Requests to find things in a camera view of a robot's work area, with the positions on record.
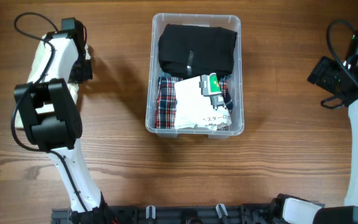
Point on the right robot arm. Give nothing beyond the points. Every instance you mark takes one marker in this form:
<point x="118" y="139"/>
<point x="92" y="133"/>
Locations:
<point x="295" y="210"/>

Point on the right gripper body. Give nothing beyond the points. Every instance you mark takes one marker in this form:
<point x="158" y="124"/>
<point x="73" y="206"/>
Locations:
<point x="329" y="74"/>

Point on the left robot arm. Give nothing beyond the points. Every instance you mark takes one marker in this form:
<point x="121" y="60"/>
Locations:
<point x="46" y="106"/>

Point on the red navy plaid shirt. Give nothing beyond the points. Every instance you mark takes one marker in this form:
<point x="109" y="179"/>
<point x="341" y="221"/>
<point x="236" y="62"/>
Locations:
<point x="166" y="101"/>

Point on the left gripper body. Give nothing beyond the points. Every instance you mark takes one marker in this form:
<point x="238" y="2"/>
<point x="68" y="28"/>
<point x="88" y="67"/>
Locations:
<point x="81" y="70"/>

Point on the black garment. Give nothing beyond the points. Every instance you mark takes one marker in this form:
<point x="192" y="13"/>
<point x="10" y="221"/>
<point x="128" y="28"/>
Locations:
<point x="190" y="51"/>

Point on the white printed t-shirt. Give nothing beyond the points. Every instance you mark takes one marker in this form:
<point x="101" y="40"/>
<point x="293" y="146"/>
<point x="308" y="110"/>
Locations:
<point x="200" y="104"/>

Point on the cream white cloth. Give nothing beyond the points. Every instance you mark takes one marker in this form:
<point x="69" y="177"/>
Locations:
<point x="66" y="54"/>

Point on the clear plastic storage container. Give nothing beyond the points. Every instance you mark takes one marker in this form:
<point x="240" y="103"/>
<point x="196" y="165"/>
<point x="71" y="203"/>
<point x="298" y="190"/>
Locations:
<point x="234" y="83"/>

